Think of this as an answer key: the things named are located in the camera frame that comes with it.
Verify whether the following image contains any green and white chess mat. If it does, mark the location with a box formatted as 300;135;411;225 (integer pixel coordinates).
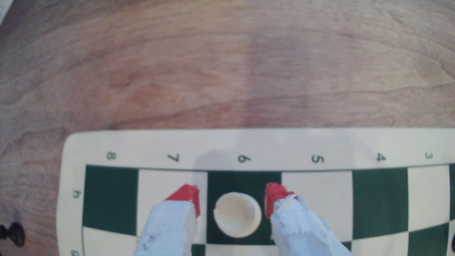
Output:
56;128;455;256

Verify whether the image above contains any white chess pawn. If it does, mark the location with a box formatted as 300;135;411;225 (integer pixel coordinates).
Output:
213;192;263;239

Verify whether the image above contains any black chess pawn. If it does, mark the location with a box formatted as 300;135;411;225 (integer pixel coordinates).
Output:
0;222;26;248

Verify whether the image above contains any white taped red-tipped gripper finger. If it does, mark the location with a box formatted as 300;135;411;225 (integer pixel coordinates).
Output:
133;183;202;256
264;182;352;256

